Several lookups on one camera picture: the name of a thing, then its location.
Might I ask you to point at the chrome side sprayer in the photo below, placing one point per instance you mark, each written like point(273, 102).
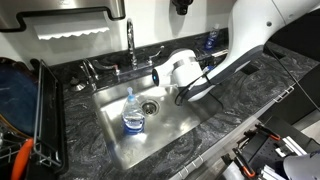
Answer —
point(89, 74)

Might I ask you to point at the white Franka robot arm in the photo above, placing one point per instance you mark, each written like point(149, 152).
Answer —
point(248, 30)

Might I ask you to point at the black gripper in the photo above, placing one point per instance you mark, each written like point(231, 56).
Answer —
point(204, 59)

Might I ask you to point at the black wall soap dispenser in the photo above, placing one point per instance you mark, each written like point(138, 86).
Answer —
point(181, 6)

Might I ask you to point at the clear dish soap bottle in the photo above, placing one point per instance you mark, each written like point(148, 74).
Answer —
point(133, 116)

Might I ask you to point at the black orange clamp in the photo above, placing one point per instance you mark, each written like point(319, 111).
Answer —
point(245, 164)
point(266, 132)

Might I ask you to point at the round metal sink stopper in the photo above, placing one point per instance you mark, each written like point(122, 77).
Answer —
point(77, 85)

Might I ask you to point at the dark blue plate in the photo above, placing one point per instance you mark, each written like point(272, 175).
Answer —
point(16, 96)

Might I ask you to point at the white flat strip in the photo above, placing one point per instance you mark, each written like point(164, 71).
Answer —
point(221, 52)

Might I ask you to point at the black perforated plate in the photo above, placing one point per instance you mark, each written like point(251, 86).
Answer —
point(263, 151)

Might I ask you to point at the steel paper towel dispenser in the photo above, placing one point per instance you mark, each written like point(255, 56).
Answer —
point(66, 8)

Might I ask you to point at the chrome gooseneck faucet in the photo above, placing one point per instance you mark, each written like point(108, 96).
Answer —
point(131, 43)

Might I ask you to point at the small blue liquid bottle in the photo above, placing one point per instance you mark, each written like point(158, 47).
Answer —
point(212, 37)

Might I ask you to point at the metal sink drain strainer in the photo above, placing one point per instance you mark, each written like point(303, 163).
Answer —
point(149, 107)

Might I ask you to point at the white paper towel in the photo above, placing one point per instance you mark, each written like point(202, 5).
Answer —
point(71, 32)

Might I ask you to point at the stainless steel sink basin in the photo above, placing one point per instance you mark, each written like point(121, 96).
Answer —
point(160, 126)

